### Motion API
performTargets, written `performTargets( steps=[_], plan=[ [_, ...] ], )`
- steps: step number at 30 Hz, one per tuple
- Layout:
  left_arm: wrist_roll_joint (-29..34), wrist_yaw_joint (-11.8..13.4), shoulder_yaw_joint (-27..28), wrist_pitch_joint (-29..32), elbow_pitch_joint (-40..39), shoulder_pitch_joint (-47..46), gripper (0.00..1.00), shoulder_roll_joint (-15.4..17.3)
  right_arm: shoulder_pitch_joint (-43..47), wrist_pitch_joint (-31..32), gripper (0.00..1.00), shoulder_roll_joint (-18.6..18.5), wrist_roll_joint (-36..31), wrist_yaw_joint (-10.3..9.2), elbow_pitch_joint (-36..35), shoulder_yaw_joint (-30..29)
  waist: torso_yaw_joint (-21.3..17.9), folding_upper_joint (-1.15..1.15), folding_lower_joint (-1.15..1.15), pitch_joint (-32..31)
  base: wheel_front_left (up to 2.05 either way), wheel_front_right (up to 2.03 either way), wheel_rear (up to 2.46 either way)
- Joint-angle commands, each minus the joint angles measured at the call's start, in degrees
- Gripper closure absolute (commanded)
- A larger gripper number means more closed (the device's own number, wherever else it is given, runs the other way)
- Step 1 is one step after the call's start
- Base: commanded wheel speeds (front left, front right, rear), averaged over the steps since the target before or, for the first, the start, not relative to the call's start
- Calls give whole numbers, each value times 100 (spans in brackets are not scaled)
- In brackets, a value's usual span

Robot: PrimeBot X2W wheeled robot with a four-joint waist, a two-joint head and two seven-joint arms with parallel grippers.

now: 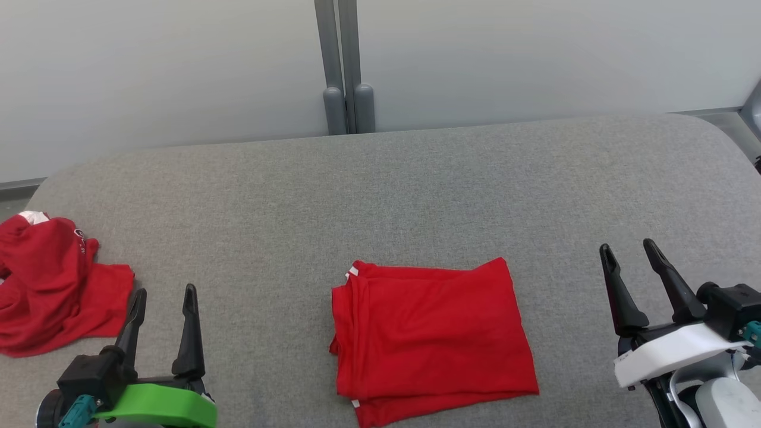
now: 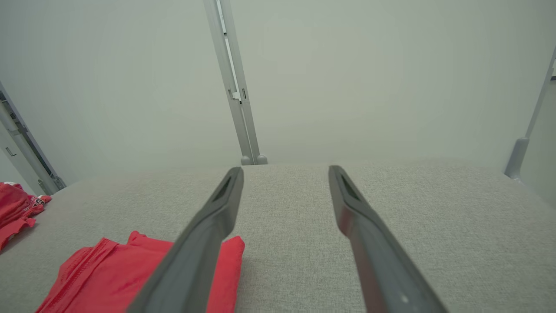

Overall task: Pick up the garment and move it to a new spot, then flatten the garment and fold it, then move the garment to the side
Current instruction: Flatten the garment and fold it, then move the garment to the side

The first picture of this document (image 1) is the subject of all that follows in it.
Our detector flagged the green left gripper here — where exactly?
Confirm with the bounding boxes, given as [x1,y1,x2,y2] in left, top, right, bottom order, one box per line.
[94,283,218,428]

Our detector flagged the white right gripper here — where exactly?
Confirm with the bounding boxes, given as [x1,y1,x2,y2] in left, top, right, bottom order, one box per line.
[599,238,753,390]

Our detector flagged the red white basketball shorts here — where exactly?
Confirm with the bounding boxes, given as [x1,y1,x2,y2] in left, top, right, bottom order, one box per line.
[0,211,136,358]

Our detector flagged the red white basketball jersey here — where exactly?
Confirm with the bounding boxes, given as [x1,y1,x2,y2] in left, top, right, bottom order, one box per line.
[329,257,540,427]

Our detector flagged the left arm teal-plug cable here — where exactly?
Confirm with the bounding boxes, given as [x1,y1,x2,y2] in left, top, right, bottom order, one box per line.
[58,394,100,428]

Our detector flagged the grey single partition post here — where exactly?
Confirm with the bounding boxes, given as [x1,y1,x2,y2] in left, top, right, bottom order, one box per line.
[740,80,761,158]

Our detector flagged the grey double partition post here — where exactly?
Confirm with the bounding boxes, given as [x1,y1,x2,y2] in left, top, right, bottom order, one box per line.
[314,0,376,136]

